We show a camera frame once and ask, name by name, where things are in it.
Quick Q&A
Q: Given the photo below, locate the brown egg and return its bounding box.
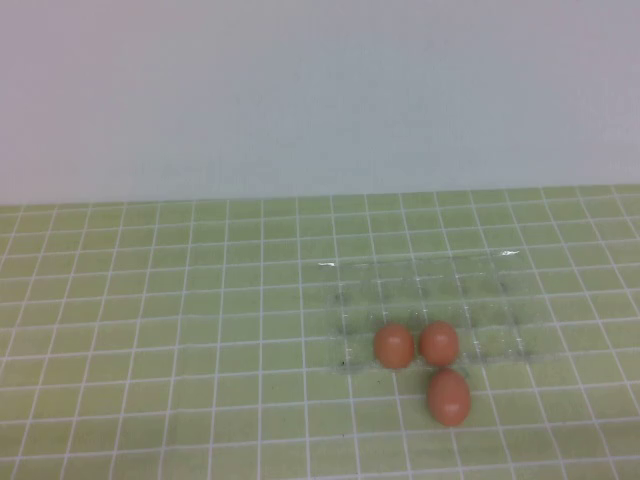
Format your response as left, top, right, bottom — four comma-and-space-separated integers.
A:
418, 320, 460, 367
426, 368, 472, 428
373, 322, 416, 371

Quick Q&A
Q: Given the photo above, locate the clear plastic egg tray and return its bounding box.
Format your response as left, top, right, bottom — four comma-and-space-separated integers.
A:
317, 248, 552, 377

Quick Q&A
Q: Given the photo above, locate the green checked tablecloth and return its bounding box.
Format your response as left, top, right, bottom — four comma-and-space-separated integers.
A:
0, 183, 640, 480

